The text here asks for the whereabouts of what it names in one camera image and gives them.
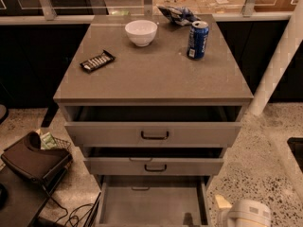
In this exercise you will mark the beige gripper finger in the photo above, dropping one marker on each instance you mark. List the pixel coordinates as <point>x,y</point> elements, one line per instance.
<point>224,207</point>

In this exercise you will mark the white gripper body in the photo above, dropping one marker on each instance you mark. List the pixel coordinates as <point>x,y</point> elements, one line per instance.
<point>244,214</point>

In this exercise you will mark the grey bottom drawer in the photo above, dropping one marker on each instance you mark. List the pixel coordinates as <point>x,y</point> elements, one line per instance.
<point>153,201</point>

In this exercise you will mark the grey drawer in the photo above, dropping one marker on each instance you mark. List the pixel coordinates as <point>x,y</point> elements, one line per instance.
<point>154,161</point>
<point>153,201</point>
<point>154,126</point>

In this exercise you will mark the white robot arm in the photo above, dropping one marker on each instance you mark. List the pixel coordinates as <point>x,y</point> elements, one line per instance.
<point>260,166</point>

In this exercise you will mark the grey drawer cabinet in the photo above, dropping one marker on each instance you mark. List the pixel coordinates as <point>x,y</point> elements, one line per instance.
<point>159,74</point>

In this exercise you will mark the grey middle drawer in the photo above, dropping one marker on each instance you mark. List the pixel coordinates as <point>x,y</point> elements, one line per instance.
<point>154,161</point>

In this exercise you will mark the grey top drawer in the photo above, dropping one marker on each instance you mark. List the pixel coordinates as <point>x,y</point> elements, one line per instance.
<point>154,126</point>

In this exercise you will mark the black object right edge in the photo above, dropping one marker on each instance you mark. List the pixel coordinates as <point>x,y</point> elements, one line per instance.
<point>296,146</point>

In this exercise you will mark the blue soda can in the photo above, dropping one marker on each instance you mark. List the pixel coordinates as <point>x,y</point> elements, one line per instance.
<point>197,40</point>

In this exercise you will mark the black snack bar packet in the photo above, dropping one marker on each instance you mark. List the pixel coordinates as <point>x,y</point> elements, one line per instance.
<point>97,62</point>

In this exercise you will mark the white ceramic bowl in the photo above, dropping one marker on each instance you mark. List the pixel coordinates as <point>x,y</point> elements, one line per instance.
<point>141,32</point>

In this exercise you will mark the blue white chip bag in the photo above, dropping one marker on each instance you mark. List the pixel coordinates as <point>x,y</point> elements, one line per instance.
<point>180,16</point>

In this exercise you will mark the glass railing with metal posts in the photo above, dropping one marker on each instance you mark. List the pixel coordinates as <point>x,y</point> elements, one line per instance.
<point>38,12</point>

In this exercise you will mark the wire basket with green packet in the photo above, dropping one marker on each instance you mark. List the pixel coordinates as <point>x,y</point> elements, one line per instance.
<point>48,141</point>

